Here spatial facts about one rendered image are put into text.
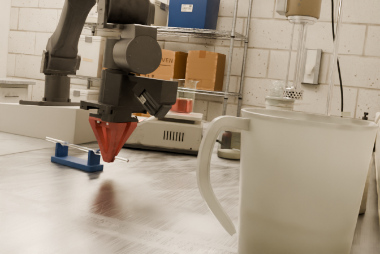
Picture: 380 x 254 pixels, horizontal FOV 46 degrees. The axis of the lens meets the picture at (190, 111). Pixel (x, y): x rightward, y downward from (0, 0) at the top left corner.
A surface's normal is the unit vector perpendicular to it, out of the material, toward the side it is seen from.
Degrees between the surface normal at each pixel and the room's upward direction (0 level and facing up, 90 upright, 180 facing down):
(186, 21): 92
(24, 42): 90
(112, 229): 0
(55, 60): 139
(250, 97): 90
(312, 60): 90
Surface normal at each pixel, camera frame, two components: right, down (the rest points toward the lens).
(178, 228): 0.11, -0.99
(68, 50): 0.25, 0.83
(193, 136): -0.06, 0.07
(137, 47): 0.48, 0.14
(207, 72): -0.28, 0.03
